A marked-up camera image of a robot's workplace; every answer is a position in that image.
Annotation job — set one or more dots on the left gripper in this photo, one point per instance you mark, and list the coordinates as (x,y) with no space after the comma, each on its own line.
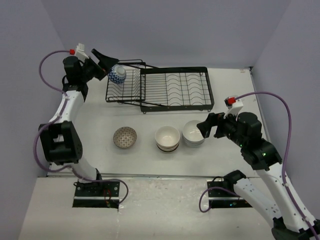
(105,63)

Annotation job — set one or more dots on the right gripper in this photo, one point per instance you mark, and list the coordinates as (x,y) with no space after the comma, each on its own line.
(213,119)

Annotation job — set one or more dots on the light blue bowl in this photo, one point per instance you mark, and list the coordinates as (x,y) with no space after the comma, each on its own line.
(193,146)
(193,143)
(191,132)

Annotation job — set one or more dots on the light blue bowl front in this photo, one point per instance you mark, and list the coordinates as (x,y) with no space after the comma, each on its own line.
(193,146)

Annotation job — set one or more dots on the beige bowl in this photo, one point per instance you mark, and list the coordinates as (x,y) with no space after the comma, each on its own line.
(167,136)
(167,148)

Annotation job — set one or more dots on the beige bowl front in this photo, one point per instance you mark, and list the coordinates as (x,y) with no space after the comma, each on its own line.
(167,148)

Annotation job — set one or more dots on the black bowl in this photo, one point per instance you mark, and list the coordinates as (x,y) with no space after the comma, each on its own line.
(168,151)

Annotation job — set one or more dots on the brown floral patterned bowl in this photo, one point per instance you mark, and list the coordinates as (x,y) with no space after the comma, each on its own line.
(124,137)

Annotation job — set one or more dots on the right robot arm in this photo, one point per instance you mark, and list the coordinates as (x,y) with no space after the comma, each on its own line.
(287,216)

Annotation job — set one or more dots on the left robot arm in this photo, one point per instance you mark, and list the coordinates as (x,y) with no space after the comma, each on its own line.
(57,145)

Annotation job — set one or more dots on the blue zigzag patterned bowl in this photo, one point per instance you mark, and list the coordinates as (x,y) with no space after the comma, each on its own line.
(117,74)

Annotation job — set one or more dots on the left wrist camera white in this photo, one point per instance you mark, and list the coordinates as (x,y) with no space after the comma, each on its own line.
(80,52)

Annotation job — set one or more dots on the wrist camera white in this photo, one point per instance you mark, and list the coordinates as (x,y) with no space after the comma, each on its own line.
(234,106)
(80,52)

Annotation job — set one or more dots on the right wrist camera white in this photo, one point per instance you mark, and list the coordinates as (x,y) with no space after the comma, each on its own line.
(234,106)

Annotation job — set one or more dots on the black wire dish rack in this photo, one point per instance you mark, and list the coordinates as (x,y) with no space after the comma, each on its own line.
(162,89)

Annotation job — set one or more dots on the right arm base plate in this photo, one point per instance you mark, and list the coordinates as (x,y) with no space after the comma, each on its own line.
(220,199)

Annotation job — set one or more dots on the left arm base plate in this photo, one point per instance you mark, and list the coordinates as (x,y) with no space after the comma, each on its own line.
(96,195)

